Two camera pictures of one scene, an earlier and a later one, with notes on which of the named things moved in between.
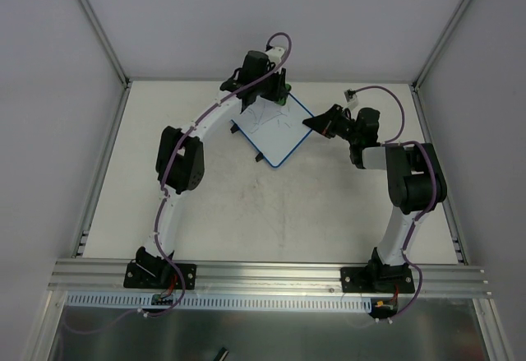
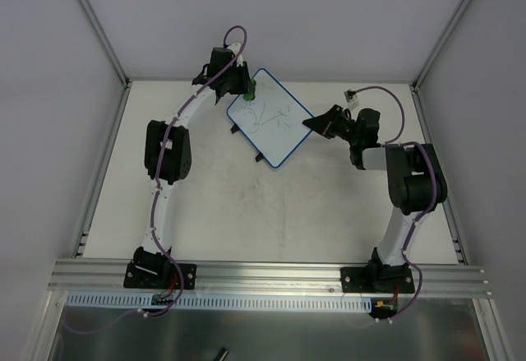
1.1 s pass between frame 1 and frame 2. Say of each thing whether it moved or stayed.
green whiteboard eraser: moved
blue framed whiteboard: stayed
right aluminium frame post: stayed
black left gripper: moved
